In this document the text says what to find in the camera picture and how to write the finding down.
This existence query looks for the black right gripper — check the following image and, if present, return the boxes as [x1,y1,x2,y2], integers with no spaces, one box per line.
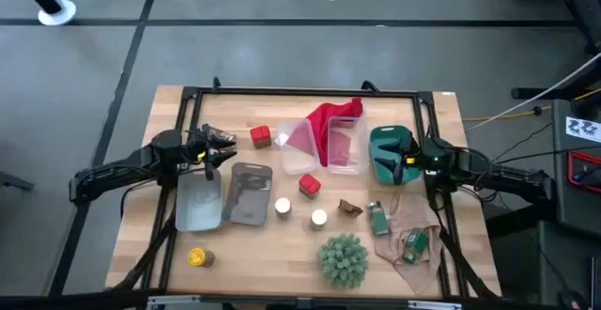
[373,134,432,178]

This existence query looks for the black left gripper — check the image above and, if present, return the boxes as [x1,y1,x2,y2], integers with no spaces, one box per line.
[185,125,238,168]

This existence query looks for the green spice jar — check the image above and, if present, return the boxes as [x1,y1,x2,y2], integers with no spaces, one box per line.
[402,228,430,265]
[367,200,392,237]

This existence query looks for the teal plastic bin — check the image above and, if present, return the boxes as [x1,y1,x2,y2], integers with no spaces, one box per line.
[369,125,423,185]

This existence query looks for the clear plastic bin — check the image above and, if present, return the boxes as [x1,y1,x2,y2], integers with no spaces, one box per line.
[275,117,322,176]
[327,115,368,176]

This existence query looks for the smoky dark plastic bin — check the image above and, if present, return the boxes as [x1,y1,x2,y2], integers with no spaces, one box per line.
[222,162,274,227]

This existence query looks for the light grey plastic bin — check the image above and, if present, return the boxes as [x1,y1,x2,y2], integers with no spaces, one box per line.
[175,168,224,233]

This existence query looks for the tan cloth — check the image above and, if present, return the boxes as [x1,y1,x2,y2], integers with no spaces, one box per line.
[374,192,445,297]

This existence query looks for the red cloth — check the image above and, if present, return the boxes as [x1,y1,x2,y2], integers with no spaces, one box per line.
[286,97,365,168]

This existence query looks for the yellow-lid spice jar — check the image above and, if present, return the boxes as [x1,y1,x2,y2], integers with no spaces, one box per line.
[187,247,216,269]

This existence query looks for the potted artificial green plant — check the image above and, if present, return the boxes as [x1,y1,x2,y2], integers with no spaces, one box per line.
[317,233,370,289]

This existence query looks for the black equipment cabinet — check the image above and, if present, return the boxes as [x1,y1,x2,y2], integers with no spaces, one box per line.
[551,98,601,226]

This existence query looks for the white printed sticker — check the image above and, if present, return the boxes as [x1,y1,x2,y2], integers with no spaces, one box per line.
[565,116,601,143]

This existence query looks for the white round pole base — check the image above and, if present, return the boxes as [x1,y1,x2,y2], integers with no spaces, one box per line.
[37,0,78,26]

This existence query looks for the black metal stand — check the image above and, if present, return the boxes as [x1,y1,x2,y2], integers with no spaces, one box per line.
[556,0,601,55]

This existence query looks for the black metal table frame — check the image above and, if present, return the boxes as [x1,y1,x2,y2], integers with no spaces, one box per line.
[112,77,501,302]

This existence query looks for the yellow cable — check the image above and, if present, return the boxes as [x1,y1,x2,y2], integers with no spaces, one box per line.
[462,88,601,122]

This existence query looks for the white cable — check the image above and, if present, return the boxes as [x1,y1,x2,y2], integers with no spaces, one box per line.
[464,51,601,133]

